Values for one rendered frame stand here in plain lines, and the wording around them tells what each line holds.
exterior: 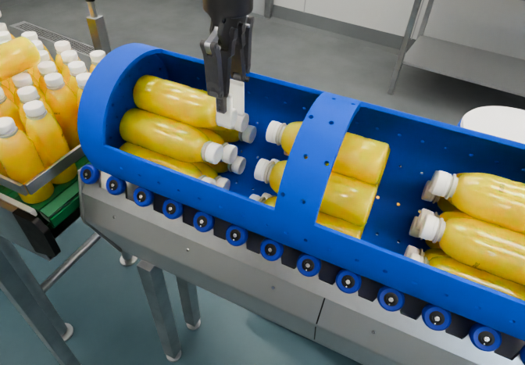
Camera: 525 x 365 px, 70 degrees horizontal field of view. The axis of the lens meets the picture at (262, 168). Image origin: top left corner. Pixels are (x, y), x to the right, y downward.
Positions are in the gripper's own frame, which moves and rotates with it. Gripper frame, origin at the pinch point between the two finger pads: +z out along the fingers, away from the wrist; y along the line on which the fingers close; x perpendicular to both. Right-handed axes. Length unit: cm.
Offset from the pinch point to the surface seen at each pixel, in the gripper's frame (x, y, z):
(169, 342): 22, -9, 101
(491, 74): -78, 252, 90
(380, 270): -32.6, -14.0, 11.2
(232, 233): -5.7, -10.5, 21.6
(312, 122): -16.6, -4.4, -4.3
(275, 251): -14.8, -10.6, 21.6
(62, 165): 38.4, -10.7, 21.7
